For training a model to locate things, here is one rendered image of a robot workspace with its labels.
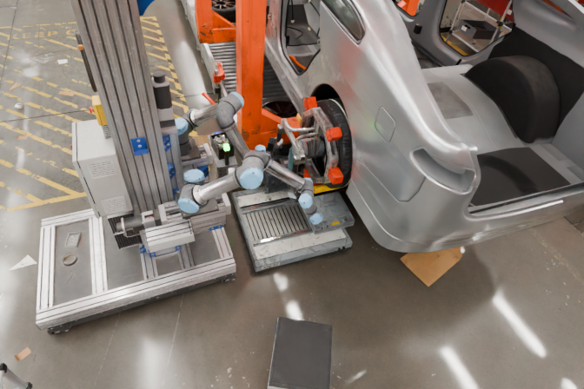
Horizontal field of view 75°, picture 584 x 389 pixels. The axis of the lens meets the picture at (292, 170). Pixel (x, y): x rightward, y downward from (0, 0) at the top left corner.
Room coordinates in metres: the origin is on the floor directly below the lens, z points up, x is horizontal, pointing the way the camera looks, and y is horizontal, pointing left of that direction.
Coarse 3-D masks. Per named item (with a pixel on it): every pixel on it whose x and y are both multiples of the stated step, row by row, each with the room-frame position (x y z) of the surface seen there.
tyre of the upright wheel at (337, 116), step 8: (320, 104) 2.31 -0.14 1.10; (328, 104) 2.22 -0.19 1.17; (336, 104) 2.23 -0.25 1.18; (328, 112) 2.18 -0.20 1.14; (336, 112) 2.14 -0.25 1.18; (336, 120) 2.08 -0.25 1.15; (344, 120) 2.09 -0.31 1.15; (344, 128) 2.03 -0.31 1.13; (344, 136) 1.98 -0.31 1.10; (344, 144) 1.95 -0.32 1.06; (344, 152) 1.92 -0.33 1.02; (352, 152) 1.94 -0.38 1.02; (312, 160) 2.28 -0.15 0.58; (344, 160) 1.90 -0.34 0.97; (344, 168) 1.88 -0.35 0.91; (344, 176) 1.88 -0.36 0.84; (328, 184) 2.00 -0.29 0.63; (336, 184) 1.91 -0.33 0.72; (344, 184) 1.92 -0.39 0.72
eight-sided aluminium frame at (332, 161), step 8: (304, 112) 2.34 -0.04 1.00; (312, 112) 2.22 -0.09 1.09; (320, 112) 2.21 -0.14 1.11; (304, 120) 2.35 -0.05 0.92; (320, 120) 2.10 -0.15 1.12; (328, 120) 2.12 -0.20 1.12; (328, 128) 2.04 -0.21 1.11; (328, 144) 1.96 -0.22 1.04; (328, 152) 1.93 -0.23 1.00; (336, 152) 1.94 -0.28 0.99; (328, 160) 1.90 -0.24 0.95; (336, 160) 1.91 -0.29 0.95; (312, 168) 2.18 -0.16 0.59; (328, 168) 1.89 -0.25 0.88; (312, 176) 2.07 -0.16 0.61; (320, 176) 2.07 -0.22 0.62
